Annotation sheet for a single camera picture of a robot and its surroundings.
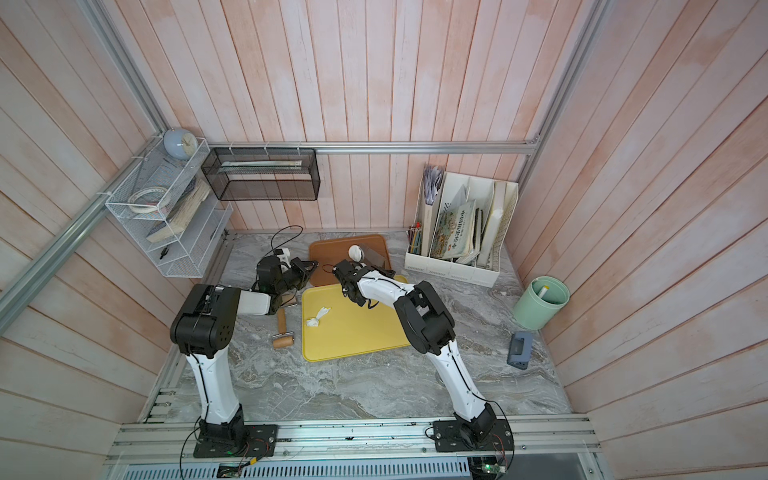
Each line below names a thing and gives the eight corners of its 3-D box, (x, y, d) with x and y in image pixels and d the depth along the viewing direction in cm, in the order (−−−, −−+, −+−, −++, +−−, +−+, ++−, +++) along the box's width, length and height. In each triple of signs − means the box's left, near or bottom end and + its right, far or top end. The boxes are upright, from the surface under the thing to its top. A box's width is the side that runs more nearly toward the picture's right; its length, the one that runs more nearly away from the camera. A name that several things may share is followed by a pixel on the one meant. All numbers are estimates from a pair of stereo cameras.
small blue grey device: (506, 362, 88) (511, 357, 85) (512, 333, 94) (517, 327, 91) (524, 370, 87) (530, 365, 84) (529, 339, 93) (534, 334, 90)
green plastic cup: (516, 329, 95) (535, 305, 83) (507, 301, 102) (524, 276, 90) (552, 329, 95) (577, 306, 83) (541, 301, 102) (563, 276, 90)
